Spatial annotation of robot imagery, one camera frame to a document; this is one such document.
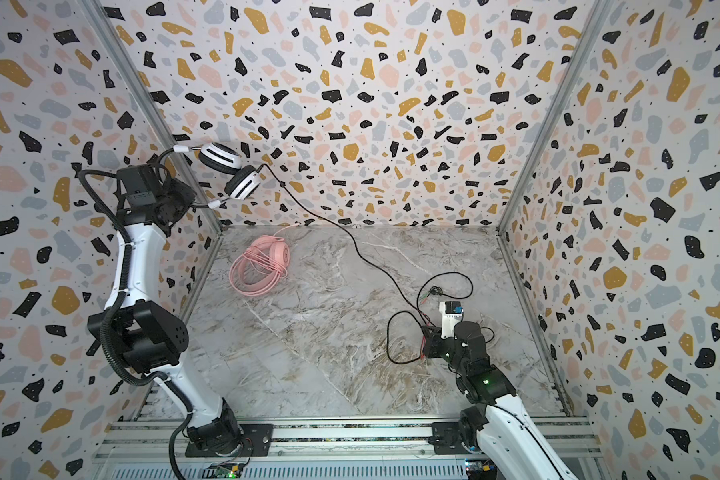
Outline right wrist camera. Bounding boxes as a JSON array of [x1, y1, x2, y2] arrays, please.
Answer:
[[439, 300, 463, 339]]

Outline white black headphones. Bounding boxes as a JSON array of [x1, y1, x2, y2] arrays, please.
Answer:
[[170, 142, 261, 209]]

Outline pink headphones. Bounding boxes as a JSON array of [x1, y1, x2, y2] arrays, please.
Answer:
[[228, 235, 291, 297]]

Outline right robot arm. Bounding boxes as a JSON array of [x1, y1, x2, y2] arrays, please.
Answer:
[[423, 321, 576, 479]]

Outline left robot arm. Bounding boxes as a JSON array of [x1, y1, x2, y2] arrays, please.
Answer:
[[77, 163, 273, 458]]

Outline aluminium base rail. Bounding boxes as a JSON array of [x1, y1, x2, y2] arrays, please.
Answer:
[[92, 416, 607, 480]]

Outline black headphone cable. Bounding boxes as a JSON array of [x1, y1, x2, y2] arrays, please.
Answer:
[[257, 163, 496, 366]]

